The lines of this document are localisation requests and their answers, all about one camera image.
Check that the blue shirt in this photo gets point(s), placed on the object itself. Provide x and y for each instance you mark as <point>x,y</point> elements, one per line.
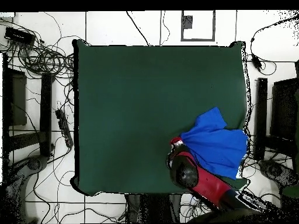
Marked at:
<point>215,144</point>

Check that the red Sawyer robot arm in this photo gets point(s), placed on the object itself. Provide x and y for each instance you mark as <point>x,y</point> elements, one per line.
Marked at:
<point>210,184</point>

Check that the dark green table cloth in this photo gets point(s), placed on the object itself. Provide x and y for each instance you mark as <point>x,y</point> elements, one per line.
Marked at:
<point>128,116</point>

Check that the grey stand base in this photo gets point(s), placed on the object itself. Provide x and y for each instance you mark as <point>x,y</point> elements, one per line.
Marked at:
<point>35,163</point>
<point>275,170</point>

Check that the black power adapter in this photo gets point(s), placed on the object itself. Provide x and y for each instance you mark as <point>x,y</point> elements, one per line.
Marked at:
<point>256,62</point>

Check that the black power strip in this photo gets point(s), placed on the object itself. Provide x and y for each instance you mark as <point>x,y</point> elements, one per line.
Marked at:
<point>64,128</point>

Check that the small dark grey square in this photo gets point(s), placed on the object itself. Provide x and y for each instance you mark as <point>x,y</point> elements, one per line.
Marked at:
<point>187,22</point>

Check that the black electronics box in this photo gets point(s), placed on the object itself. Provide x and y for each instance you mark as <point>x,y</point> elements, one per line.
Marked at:
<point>19,36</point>

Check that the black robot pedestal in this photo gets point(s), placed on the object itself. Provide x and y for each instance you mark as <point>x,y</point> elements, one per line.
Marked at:
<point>151,207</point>

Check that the black metal stand frame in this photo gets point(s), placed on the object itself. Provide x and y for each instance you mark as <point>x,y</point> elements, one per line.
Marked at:
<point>45,105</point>
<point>261,116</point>

